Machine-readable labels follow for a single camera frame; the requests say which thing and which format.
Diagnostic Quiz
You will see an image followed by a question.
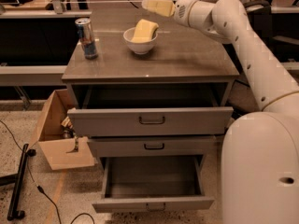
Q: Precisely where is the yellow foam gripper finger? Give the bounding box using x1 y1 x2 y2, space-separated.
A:
141 0 175 17

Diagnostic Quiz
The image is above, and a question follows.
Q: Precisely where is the yellow sponge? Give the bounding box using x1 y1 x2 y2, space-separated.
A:
131 20 159 43

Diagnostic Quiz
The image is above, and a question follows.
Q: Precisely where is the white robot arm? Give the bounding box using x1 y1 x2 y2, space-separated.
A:
142 0 299 224

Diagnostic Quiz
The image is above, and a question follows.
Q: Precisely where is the white ceramic bowl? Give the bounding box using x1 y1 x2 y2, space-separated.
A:
123 28 158 55

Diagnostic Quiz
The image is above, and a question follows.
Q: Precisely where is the silver blue drink can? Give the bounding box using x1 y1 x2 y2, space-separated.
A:
75 18 98 60

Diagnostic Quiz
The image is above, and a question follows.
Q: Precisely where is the grey drawer cabinet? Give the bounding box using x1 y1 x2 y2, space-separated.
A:
61 7 240 214

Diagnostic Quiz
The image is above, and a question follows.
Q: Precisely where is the top grey drawer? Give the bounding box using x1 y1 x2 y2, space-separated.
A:
67 85 233 137

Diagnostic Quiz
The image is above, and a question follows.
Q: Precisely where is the grey drawer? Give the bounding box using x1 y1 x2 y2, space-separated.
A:
93 155 214 213
88 135 217 158
67 85 233 137

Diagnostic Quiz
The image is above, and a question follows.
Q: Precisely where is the black office chair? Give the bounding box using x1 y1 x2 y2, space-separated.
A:
230 0 272 117

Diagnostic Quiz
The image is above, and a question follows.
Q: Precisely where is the grey metal railing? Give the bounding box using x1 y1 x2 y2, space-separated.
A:
0 0 299 20

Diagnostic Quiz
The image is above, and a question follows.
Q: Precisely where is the middle grey drawer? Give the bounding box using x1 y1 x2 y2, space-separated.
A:
88 135 217 158

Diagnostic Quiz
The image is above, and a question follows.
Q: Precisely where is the open cardboard box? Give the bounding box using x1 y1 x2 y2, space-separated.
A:
30 89 94 170

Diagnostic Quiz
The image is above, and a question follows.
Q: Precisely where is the bottom grey drawer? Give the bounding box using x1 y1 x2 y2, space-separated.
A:
93 155 214 213

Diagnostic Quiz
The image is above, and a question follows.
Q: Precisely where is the black wheeled stand base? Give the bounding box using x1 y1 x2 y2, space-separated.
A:
0 144 36 221

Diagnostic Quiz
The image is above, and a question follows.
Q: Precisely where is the black floor cable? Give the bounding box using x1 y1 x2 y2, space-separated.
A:
0 119 96 224

